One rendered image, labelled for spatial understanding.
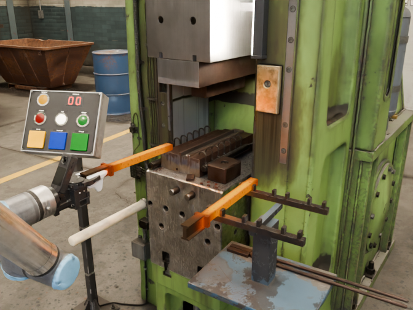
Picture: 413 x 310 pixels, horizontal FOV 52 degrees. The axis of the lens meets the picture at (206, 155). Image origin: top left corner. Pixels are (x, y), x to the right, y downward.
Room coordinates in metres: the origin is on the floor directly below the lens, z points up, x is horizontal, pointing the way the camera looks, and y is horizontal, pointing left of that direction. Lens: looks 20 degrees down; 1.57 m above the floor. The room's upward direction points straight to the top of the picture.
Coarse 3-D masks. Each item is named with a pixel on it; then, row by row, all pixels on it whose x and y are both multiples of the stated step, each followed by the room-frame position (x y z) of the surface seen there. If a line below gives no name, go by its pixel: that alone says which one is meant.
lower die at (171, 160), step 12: (216, 132) 1.91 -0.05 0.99; (240, 132) 1.88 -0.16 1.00; (192, 144) 1.73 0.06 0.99; (216, 144) 1.72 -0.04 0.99; (228, 144) 1.73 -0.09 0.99; (168, 156) 1.63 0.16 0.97; (180, 156) 1.60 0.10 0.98; (192, 156) 1.57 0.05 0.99; (204, 156) 1.57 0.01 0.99; (216, 156) 1.64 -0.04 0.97; (168, 168) 1.63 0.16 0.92; (180, 168) 1.60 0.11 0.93; (192, 168) 1.56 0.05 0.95
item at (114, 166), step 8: (168, 144) 1.51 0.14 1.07; (144, 152) 1.41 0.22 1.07; (152, 152) 1.42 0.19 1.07; (160, 152) 1.45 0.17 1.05; (120, 160) 1.32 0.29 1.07; (128, 160) 1.32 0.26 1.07; (136, 160) 1.35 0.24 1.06; (144, 160) 1.38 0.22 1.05; (96, 168) 1.23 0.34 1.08; (104, 168) 1.24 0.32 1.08; (112, 168) 1.25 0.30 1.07; (120, 168) 1.29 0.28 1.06
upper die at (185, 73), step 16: (160, 64) 1.65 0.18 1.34; (176, 64) 1.60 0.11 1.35; (192, 64) 1.56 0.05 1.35; (208, 64) 1.59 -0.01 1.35; (224, 64) 1.68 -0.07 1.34; (240, 64) 1.78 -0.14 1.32; (160, 80) 1.65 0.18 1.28; (176, 80) 1.60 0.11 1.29; (192, 80) 1.56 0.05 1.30; (208, 80) 1.59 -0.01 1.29; (224, 80) 1.68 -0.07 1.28
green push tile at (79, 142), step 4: (72, 136) 1.72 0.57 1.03; (76, 136) 1.72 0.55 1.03; (80, 136) 1.72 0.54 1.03; (84, 136) 1.71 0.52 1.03; (88, 136) 1.72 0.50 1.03; (72, 140) 1.71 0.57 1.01; (76, 140) 1.71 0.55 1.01; (80, 140) 1.71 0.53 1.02; (84, 140) 1.70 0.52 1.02; (72, 144) 1.70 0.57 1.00; (76, 144) 1.70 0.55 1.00; (80, 144) 1.70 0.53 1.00; (84, 144) 1.70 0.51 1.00; (72, 148) 1.69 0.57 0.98; (76, 148) 1.69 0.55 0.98; (80, 148) 1.69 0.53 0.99; (84, 148) 1.69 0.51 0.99
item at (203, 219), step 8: (248, 184) 1.30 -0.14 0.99; (256, 184) 1.34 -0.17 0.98; (232, 192) 1.24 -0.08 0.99; (240, 192) 1.24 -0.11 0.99; (224, 200) 1.18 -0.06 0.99; (232, 200) 1.20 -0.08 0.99; (208, 208) 1.13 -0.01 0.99; (216, 208) 1.13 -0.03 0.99; (192, 216) 1.06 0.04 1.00; (200, 216) 1.06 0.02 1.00; (208, 216) 1.07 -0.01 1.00; (216, 216) 1.11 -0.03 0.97; (184, 224) 1.01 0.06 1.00; (192, 224) 1.01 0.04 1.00; (200, 224) 1.06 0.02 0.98; (208, 224) 1.06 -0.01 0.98; (184, 232) 1.00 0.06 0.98; (192, 232) 1.02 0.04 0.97
